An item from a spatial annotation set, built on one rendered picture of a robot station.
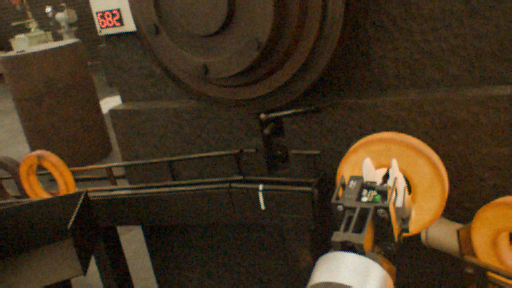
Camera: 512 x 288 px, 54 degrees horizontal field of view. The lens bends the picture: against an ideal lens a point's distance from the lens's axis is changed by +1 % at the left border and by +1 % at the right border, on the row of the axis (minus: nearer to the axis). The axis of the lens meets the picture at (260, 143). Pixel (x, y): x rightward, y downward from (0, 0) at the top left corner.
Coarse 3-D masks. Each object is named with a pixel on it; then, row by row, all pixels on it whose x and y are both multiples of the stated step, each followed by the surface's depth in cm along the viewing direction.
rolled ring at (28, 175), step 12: (36, 156) 140; (48, 156) 139; (24, 168) 144; (36, 168) 147; (48, 168) 140; (60, 168) 139; (24, 180) 146; (36, 180) 148; (60, 180) 139; (72, 180) 141; (36, 192) 147; (60, 192) 141
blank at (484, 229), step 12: (492, 204) 73; (504, 204) 71; (480, 216) 76; (492, 216) 74; (504, 216) 72; (480, 228) 77; (492, 228) 75; (504, 228) 73; (480, 240) 77; (492, 240) 75; (504, 240) 76; (480, 252) 78; (492, 252) 76; (504, 252) 76; (492, 264) 77; (504, 264) 75
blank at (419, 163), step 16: (368, 144) 70; (384, 144) 69; (400, 144) 68; (416, 144) 68; (352, 160) 72; (384, 160) 70; (400, 160) 69; (416, 160) 68; (432, 160) 68; (416, 176) 69; (432, 176) 68; (416, 192) 70; (432, 192) 69; (416, 208) 71; (432, 208) 70; (416, 224) 72
